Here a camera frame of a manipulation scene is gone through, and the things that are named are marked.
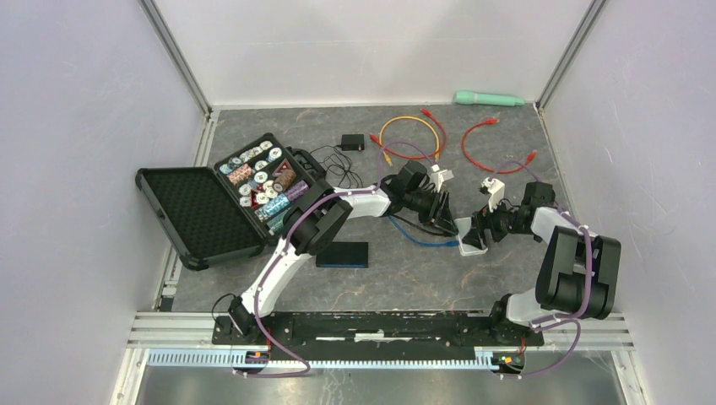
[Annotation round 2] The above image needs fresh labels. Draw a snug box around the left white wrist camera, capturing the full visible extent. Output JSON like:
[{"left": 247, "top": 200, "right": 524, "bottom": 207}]
[{"left": 428, "top": 164, "right": 454, "bottom": 192}]

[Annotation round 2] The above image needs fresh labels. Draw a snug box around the red ethernet cable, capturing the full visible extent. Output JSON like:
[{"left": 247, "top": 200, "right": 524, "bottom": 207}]
[
  {"left": 460, "top": 117, "right": 538, "bottom": 176},
  {"left": 369, "top": 109, "right": 448, "bottom": 162}
]

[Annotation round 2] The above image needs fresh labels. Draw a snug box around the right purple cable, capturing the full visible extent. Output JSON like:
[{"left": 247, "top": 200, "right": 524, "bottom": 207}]
[{"left": 491, "top": 160, "right": 595, "bottom": 381}]

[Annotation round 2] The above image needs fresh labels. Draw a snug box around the black network switch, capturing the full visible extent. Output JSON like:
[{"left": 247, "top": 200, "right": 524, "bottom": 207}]
[{"left": 315, "top": 241, "right": 369, "bottom": 268}]

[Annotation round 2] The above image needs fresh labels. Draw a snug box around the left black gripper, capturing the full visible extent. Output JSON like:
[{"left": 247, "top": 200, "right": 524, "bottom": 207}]
[{"left": 404, "top": 190, "right": 458, "bottom": 237}]

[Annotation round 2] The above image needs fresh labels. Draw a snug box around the white plastic box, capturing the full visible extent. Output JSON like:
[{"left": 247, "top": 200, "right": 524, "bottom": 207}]
[{"left": 454, "top": 217, "right": 488, "bottom": 257}]

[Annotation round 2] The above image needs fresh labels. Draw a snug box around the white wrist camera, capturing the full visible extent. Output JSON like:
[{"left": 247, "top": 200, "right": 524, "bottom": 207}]
[
  {"left": 480, "top": 177, "right": 505, "bottom": 213},
  {"left": 428, "top": 164, "right": 454, "bottom": 192}
]

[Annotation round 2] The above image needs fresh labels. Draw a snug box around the black poker chip case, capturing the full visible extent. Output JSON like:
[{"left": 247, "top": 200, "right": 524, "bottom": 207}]
[{"left": 135, "top": 132, "right": 326, "bottom": 271}]

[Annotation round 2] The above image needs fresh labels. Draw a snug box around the black ethernet cable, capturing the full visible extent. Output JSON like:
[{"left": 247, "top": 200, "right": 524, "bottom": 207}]
[{"left": 388, "top": 212, "right": 448, "bottom": 239}]

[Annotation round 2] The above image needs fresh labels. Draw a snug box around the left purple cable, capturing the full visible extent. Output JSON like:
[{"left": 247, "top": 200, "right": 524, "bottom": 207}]
[{"left": 233, "top": 139, "right": 440, "bottom": 380}]

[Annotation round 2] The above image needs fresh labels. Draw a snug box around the purple cable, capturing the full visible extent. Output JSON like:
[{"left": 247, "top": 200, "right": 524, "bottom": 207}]
[
  {"left": 491, "top": 160, "right": 595, "bottom": 381},
  {"left": 233, "top": 139, "right": 440, "bottom": 380}
]

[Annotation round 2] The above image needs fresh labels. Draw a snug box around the blue ethernet cable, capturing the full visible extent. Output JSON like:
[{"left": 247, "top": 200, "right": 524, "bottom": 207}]
[{"left": 387, "top": 214, "right": 460, "bottom": 248}]

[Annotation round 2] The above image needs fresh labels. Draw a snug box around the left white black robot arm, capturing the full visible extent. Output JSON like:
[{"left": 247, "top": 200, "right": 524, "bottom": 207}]
[{"left": 228, "top": 161, "right": 458, "bottom": 344}]

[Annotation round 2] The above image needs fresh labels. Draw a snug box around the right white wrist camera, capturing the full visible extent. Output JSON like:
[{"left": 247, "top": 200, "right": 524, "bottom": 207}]
[{"left": 480, "top": 177, "right": 505, "bottom": 213}]

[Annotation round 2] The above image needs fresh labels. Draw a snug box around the black power adapter with cord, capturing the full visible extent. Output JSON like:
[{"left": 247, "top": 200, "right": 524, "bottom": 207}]
[{"left": 310, "top": 133, "right": 366, "bottom": 194}]

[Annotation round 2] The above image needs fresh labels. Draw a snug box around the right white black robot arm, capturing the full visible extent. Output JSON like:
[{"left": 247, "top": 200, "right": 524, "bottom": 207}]
[{"left": 458, "top": 178, "right": 621, "bottom": 344}]

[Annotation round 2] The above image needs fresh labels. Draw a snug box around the white slotted cable duct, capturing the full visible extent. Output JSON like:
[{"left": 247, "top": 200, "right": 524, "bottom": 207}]
[{"left": 146, "top": 348, "right": 498, "bottom": 371}]

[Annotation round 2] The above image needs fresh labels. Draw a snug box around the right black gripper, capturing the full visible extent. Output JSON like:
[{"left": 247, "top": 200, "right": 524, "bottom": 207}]
[{"left": 462, "top": 193, "right": 534, "bottom": 251}]

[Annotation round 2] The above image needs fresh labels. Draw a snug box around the yellow ethernet cable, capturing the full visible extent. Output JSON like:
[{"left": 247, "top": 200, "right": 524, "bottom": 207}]
[{"left": 379, "top": 116, "right": 442, "bottom": 168}]

